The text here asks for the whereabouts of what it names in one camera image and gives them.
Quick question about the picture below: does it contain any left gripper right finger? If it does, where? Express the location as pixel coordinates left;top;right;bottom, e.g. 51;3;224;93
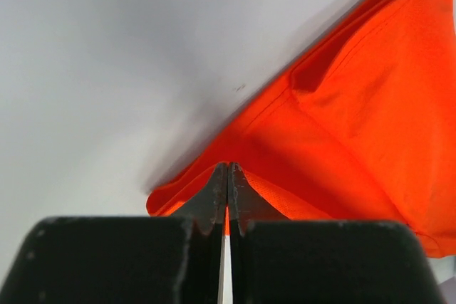
227;163;445;303

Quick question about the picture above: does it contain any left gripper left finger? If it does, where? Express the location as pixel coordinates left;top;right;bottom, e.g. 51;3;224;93
1;164;227;303

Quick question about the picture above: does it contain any orange t shirt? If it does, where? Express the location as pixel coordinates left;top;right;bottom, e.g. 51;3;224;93
146;0;455;258

